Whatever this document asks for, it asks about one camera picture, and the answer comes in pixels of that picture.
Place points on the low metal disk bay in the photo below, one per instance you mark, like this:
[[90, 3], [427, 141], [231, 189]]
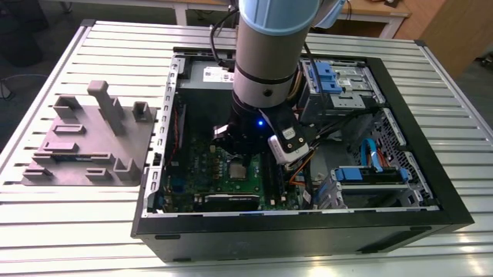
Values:
[[368, 190]]

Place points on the grey parts rack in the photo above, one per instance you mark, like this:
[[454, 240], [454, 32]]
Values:
[[96, 135]]

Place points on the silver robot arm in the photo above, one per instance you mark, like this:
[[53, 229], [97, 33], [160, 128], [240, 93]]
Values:
[[268, 57]]

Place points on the black graphics card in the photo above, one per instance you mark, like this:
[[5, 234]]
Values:
[[231, 199]]

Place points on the wooden cabinet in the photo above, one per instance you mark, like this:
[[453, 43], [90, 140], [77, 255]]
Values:
[[454, 34]]

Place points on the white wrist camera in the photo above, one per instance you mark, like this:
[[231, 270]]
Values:
[[288, 150]]

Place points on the black PC case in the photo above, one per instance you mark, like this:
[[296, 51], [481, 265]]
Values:
[[268, 239]]

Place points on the CPU socket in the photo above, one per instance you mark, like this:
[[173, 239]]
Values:
[[248, 180]]

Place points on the RAM stick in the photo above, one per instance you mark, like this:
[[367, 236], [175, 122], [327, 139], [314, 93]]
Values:
[[72, 159]]

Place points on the grey power supply unit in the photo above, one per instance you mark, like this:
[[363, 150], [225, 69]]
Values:
[[203, 104]]

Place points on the blue motherboard connector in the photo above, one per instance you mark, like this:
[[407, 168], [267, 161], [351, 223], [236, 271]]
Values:
[[176, 184]]

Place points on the blue plastic drive carrier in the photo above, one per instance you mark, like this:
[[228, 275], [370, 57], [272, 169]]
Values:
[[327, 83]]

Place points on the hard disk in blue carrier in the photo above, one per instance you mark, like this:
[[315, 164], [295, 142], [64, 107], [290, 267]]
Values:
[[350, 174]]

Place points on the green motherboard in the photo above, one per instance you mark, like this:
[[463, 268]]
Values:
[[200, 179]]

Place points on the black RAM slot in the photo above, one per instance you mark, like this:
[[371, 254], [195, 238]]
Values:
[[281, 184], [265, 176], [271, 180], [276, 184]]

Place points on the tall metal disk bay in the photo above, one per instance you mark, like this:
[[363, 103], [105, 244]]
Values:
[[346, 101]]

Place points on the CPU with silver top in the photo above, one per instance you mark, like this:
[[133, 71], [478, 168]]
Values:
[[236, 170]]

